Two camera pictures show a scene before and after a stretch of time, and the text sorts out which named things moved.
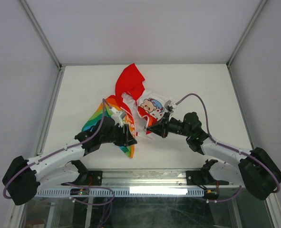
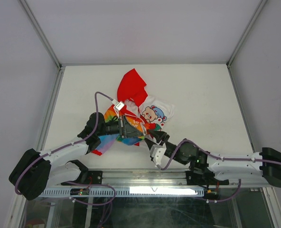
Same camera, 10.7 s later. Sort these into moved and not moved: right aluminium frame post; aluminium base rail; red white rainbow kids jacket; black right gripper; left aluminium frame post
Moved: black right gripper; red white rainbow kids jacket
Not moved: right aluminium frame post; aluminium base rail; left aluminium frame post
